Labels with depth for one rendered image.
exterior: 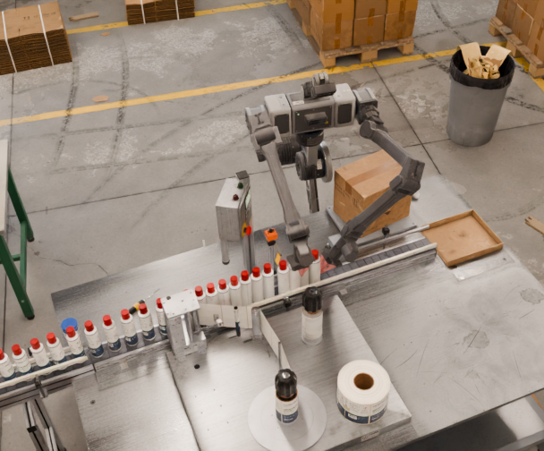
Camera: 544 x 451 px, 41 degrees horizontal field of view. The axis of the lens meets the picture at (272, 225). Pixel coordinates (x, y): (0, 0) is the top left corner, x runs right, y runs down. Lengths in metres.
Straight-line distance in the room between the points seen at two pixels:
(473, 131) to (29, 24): 3.81
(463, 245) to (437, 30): 3.61
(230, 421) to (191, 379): 0.26
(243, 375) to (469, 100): 2.98
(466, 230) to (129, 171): 2.66
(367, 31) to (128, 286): 3.59
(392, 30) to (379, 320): 3.61
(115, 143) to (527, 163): 3.04
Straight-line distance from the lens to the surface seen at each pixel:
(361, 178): 3.52
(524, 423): 3.86
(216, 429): 2.94
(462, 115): 5.47
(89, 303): 3.48
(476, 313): 3.40
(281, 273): 3.18
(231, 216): 2.89
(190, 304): 2.97
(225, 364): 3.10
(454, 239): 3.69
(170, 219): 4.99
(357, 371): 2.90
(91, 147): 5.73
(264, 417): 2.94
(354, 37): 6.35
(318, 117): 3.27
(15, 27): 6.83
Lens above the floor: 3.42
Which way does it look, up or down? 44 degrees down
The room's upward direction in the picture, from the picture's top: 3 degrees counter-clockwise
